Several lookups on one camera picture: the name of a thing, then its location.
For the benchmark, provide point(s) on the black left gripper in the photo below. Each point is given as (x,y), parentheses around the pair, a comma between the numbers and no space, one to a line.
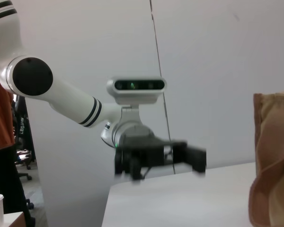
(142,153)

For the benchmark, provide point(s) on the khaki canvas food bag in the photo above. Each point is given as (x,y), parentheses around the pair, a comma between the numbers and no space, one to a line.
(274,165)

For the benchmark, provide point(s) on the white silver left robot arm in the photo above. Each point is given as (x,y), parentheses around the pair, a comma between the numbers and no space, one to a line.
(68,99)

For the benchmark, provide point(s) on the white side table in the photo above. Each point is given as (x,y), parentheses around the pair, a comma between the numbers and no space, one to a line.
(14,220)

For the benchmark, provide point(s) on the person in orange shirt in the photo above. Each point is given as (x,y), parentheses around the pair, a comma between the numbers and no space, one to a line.
(0,118)

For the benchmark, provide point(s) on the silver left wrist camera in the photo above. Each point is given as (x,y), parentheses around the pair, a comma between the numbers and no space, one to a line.
(136,88)

